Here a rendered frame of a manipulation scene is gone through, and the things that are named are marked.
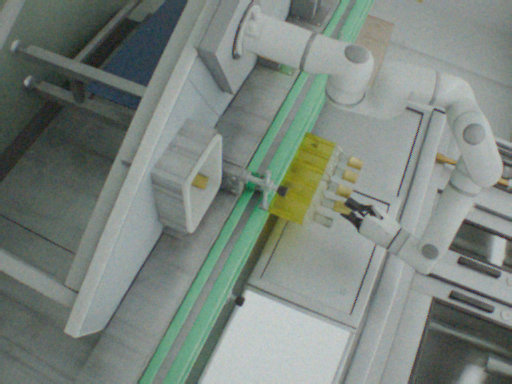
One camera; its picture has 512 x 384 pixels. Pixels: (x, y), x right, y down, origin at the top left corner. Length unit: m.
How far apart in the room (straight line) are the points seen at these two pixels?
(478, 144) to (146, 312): 0.86
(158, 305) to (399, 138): 1.08
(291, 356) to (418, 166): 0.80
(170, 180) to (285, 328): 0.57
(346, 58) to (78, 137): 1.04
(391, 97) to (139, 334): 0.80
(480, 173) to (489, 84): 5.86
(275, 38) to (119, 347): 0.80
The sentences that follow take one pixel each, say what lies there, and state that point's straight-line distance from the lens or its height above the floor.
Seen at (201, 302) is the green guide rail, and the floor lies 0.93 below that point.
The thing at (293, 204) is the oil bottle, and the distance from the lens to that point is 1.49.
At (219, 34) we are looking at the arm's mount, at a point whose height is 0.79.
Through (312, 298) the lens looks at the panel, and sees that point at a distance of 1.54.
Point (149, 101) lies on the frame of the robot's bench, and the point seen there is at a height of 0.67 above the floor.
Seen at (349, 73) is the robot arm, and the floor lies 1.07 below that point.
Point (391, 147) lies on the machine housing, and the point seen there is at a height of 1.23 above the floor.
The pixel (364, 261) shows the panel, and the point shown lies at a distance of 1.62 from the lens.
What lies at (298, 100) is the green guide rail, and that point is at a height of 0.92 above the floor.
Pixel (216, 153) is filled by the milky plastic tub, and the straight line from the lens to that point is 1.28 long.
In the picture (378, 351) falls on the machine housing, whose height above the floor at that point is 1.40.
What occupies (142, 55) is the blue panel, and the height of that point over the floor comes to 0.41.
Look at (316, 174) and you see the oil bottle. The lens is 1.55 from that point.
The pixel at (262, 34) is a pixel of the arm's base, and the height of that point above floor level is 0.85.
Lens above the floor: 1.17
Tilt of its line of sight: 10 degrees down
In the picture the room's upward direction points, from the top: 111 degrees clockwise
